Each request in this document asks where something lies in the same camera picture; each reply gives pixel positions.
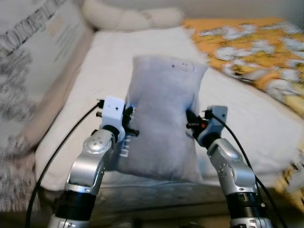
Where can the grey floral patterned cloth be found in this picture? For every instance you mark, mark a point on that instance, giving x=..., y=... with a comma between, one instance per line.
x=28, y=47

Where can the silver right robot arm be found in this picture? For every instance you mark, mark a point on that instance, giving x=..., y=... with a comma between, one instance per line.
x=232, y=175

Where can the white quilted mattress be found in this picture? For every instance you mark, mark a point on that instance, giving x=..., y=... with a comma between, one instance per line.
x=109, y=52

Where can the yellow cartoon egg duvet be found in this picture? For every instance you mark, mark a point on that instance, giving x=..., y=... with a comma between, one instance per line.
x=247, y=47

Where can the cream long knotted pillow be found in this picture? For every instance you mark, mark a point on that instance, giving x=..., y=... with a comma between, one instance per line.
x=128, y=18

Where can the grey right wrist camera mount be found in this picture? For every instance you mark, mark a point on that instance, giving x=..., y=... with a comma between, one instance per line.
x=218, y=118

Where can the grey pillow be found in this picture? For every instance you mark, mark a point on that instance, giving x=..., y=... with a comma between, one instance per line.
x=161, y=118

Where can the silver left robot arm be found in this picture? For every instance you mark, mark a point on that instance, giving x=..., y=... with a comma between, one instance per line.
x=88, y=171

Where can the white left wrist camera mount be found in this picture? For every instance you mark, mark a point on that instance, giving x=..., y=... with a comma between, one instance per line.
x=113, y=110

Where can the beige padded bed bolster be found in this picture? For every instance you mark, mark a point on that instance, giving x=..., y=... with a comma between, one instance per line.
x=57, y=99

